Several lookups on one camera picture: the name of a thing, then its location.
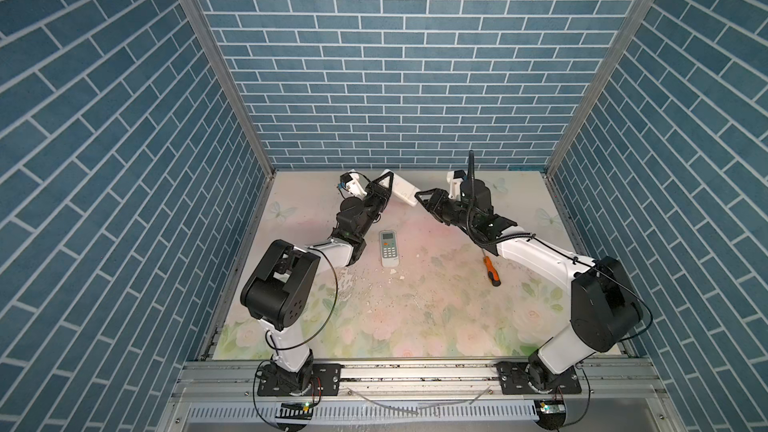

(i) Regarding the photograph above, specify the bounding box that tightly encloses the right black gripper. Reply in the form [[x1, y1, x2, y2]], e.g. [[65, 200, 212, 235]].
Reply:
[[416, 187, 477, 232]]

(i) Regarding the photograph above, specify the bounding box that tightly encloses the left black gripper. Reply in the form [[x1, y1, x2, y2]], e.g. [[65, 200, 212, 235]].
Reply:
[[353, 172, 391, 241]]

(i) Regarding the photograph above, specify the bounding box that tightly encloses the white remote control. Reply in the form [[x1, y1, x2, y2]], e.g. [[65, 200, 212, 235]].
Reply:
[[379, 230, 399, 268], [382, 169, 420, 207]]

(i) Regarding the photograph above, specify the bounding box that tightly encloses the orange handled screwdriver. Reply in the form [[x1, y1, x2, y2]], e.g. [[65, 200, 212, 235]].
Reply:
[[481, 249, 501, 287]]

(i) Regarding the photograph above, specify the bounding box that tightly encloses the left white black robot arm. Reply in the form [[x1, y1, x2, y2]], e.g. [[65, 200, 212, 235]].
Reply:
[[240, 171, 395, 374]]

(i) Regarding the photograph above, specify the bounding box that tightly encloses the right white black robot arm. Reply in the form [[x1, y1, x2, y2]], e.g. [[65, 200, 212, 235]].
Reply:
[[415, 189, 644, 389]]

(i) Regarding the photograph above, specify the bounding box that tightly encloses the right controller board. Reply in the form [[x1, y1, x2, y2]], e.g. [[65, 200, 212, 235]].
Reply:
[[534, 400, 567, 431]]

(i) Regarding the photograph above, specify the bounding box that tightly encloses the controller board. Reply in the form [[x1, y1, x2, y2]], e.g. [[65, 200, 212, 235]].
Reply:
[[275, 402, 315, 428], [534, 400, 567, 431]]

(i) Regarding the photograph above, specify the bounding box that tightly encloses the left controller board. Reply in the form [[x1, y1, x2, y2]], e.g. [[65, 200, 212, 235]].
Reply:
[[275, 402, 315, 428]]

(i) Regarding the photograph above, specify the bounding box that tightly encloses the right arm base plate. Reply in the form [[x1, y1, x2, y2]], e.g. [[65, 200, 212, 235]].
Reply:
[[495, 361, 582, 395]]

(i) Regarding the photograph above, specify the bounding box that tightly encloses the grey loose cable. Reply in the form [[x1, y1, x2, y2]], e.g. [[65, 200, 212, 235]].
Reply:
[[346, 386, 493, 413]]

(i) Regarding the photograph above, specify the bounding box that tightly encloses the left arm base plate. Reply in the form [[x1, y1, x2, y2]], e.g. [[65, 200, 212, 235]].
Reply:
[[255, 361, 342, 397]]

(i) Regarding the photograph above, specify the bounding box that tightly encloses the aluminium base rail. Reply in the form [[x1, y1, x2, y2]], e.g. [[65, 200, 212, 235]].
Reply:
[[159, 356, 683, 431]]

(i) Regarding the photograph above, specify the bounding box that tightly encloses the left aluminium corner post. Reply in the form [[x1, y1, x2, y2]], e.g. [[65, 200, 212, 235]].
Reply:
[[178, 0, 275, 180]]

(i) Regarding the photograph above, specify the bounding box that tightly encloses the aluminium corner post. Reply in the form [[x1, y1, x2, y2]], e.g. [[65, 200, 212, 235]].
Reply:
[[544, 0, 655, 181], [178, 0, 275, 180]]

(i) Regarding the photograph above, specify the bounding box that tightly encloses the right aluminium corner post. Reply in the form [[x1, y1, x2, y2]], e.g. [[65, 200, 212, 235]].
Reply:
[[544, 0, 655, 181]]

